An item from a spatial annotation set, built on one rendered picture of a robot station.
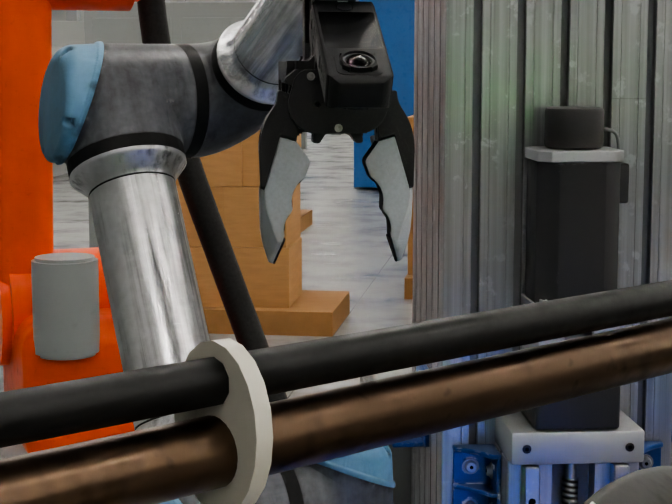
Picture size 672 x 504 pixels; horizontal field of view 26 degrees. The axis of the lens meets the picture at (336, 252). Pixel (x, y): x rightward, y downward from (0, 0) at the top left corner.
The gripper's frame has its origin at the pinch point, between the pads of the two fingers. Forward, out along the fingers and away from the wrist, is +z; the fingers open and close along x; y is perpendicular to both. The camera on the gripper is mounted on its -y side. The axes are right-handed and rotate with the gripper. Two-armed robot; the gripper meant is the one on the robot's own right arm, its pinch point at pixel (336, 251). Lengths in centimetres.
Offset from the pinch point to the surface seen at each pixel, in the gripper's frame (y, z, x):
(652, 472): -40.9, 5.3, -9.1
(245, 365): -78, -8, 13
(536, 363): -73, -7, 6
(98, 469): -80, -7, 16
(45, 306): 328, 59, 40
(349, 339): -76, -8, 11
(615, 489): -44.3, 5.0, -6.1
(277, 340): 721, 149, -69
